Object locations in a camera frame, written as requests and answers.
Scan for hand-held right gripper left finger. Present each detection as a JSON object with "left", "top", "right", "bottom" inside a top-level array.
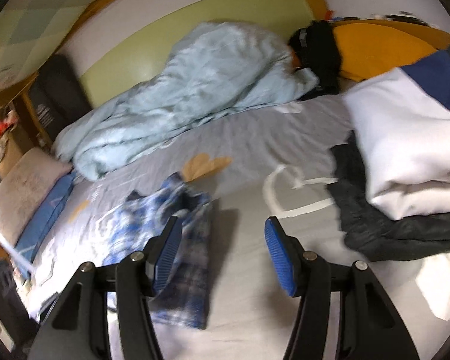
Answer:
[{"left": 29, "top": 215, "right": 184, "bottom": 360}]

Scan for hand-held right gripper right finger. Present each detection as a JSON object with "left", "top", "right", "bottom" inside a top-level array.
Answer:
[{"left": 264, "top": 216, "right": 421, "bottom": 360}]

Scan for blue plaid shirt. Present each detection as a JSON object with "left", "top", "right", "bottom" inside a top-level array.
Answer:
[{"left": 101, "top": 172, "right": 213, "bottom": 330}]

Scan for dark folded clothes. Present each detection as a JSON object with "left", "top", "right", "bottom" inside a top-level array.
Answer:
[{"left": 329, "top": 131, "right": 450, "bottom": 262}]

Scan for grey printed bed sheet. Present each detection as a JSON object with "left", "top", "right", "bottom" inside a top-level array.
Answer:
[{"left": 22, "top": 94, "right": 450, "bottom": 360}]

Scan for blue pillow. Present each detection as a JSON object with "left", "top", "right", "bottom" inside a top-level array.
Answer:
[{"left": 14, "top": 172, "right": 77, "bottom": 263}]

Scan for beige pillow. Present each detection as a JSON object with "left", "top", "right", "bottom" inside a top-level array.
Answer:
[{"left": 0, "top": 146, "right": 74, "bottom": 246}]

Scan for white desk lamp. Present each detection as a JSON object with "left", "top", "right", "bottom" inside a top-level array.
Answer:
[{"left": 0, "top": 225, "right": 36, "bottom": 274}]

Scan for white cloth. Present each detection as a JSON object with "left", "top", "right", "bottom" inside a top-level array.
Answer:
[{"left": 414, "top": 251, "right": 450, "bottom": 321}]

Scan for white folded sweatshirt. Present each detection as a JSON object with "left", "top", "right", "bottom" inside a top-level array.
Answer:
[{"left": 341, "top": 67, "right": 450, "bottom": 221}]

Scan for light blue duvet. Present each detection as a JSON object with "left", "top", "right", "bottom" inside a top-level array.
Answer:
[{"left": 54, "top": 20, "right": 321, "bottom": 181}]

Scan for black hanging garment bag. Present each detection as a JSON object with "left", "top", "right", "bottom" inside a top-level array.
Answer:
[{"left": 28, "top": 53, "right": 94, "bottom": 139}]

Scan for black garment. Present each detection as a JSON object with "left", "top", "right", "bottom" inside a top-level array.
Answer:
[{"left": 287, "top": 19, "right": 342, "bottom": 96}]

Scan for red decoration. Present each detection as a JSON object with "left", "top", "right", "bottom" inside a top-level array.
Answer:
[{"left": 0, "top": 110, "right": 17, "bottom": 137}]

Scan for navy folded garment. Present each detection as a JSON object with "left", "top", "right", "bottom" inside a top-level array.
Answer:
[{"left": 401, "top": 49, "right": 450, "bottom": 119}]

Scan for pale checkered canopy cloth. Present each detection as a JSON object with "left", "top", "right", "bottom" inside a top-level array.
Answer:
[{"left": 0, "top": 0, "right": 147, "bottom": 91}]

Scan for wooden bed frame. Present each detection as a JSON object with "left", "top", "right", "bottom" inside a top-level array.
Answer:
[{"left": 0, "top": 0, "right": 450, "bottom": 151}]

